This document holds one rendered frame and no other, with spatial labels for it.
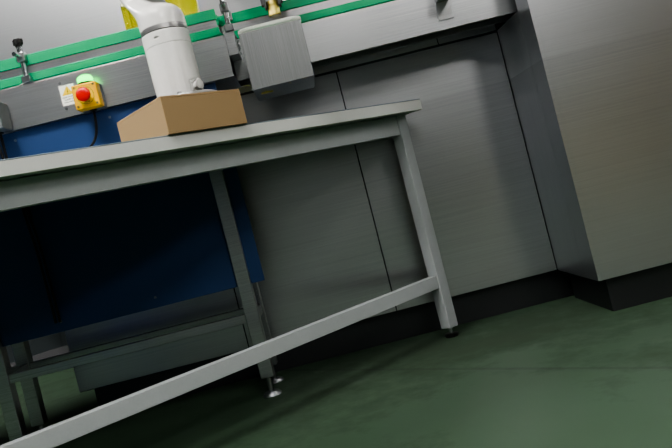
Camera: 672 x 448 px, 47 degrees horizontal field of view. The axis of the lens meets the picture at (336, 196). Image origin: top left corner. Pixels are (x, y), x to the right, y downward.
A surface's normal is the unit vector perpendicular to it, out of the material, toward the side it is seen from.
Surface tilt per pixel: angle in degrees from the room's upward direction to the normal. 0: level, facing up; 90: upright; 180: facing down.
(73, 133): 90
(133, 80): 90
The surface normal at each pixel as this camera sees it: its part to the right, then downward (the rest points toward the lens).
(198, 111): 0.66, -0.17
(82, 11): 0.03, -0.01
